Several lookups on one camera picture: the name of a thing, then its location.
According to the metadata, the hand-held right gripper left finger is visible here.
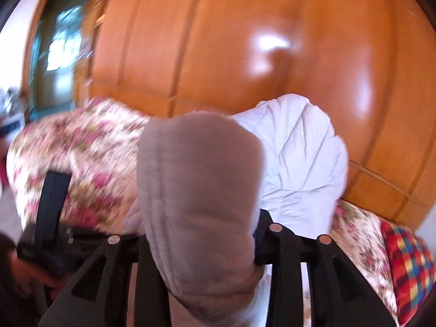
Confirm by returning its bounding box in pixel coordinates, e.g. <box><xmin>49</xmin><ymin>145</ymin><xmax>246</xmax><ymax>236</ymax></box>
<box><xmin>39</xmin><ymin>233</ymin><xmax>192</xmax><ymax>327</ymax></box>

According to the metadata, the wooden wardrobe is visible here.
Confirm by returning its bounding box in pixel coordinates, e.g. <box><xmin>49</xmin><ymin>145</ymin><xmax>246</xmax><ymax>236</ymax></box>
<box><xmin>72</xmin><ymin>0</ymin><xmax>436</xmax><ymax>236</ymax></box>

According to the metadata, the plaid pillow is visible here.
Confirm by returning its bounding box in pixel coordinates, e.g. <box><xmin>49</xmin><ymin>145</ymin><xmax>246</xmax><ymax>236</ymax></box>
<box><xmin>380</xmin><ymin>221</ymin><xmax>434</xmax><ymax>326</ymax></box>

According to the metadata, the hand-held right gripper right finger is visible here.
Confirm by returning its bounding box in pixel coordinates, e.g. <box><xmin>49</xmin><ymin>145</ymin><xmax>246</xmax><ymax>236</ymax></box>
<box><xmin>252</xmin><ymin>209</ymin><xmax>398</xmax><ymax>327</ymax></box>

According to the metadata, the white quilted jacket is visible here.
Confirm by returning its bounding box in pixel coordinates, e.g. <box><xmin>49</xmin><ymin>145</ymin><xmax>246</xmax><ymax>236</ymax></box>
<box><xmin>124</xmin><ymin>93</ymin><xmax>350</xmax><ymax>327</ymax></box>

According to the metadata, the floral bedspread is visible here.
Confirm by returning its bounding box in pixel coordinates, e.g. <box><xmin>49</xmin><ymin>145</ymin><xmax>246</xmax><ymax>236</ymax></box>
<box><xmin>6</xmin><ymin>96</ymin><xmax>398</xmax><ymax>318</ymax></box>

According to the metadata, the person's left hand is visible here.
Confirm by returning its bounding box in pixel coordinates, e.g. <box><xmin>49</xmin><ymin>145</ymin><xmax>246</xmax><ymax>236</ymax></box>
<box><xmin>7</xmin><ymin>255</ymin><xmax>61</xmax><ymax>291</ymax></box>

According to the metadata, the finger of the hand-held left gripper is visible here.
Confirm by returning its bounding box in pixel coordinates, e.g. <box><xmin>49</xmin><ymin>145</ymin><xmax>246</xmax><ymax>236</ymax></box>
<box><xmin>34</xmin><ymin>171</ymin><xmax>73</xmax><ymax>243</ymax></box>

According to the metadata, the wooden door with glass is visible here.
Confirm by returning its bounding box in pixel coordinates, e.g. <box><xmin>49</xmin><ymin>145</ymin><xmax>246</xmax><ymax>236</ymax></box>
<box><xmin>23</xmin><ymin>0</ymin><xmax>114</xmax><ymax>122</ymax></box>

